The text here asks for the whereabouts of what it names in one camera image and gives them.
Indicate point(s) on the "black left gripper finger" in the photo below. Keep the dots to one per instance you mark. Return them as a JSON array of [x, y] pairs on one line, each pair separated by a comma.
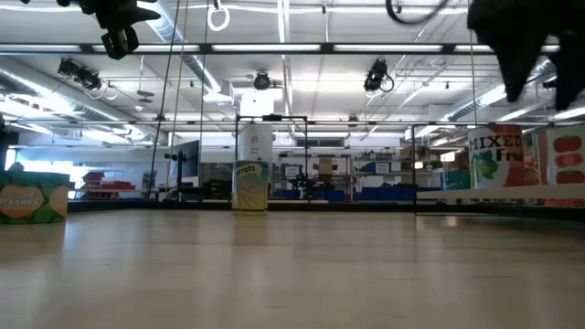
[[132, 13]]

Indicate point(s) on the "blue white sign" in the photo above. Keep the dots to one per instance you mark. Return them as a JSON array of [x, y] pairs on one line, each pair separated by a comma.
[[291, 170]]

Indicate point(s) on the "black beam with light strips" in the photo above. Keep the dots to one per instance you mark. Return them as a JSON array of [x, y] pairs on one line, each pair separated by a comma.
[[274, 48]]

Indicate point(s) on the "black overhead camera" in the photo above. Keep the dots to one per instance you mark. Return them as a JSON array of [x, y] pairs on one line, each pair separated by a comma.
[[262, 81], [82, 75], [375, 75]]

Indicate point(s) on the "white box with tomatoes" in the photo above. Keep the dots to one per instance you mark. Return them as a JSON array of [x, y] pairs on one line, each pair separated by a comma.
[[564, 157]]

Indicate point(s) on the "dark monitor screen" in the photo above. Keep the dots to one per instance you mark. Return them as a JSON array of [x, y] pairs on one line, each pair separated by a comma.
[[188, 160]]

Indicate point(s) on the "blue box with white label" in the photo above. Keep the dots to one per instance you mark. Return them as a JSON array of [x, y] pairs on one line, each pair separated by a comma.
[[371, 168]]

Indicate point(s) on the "white cylinder column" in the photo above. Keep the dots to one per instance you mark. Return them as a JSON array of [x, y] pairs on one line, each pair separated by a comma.
[[256, 144]]

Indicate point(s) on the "red plastic bins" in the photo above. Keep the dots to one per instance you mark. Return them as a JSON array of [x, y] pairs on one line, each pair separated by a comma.
[[114, 185]]

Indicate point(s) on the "yellow carrots can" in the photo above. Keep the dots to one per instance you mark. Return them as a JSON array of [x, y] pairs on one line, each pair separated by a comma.
[[250, 187]]

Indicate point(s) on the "blue storage bin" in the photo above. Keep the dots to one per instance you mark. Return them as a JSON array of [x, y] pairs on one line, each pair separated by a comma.
[[336, 195], [368, 194], [288, 194], [389, 193]]

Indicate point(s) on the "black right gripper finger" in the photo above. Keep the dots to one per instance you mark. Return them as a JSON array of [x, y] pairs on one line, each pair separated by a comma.
[[571, 68], [518, 68]]

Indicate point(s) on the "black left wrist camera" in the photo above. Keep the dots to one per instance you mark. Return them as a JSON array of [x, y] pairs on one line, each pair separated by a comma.
[[120, 43]]

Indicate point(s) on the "cardboard box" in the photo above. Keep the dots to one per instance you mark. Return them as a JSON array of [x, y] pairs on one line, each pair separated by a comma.
[[326, 166]]

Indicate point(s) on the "green box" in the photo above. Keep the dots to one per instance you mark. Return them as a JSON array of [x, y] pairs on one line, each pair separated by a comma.
[[32, 198]]

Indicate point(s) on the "black table edge rail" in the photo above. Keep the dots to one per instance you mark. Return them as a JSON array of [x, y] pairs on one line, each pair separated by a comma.
[[137, 206]]

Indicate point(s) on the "mixed fruit can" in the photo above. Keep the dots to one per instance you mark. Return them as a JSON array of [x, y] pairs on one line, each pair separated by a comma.
[[496, 157]]

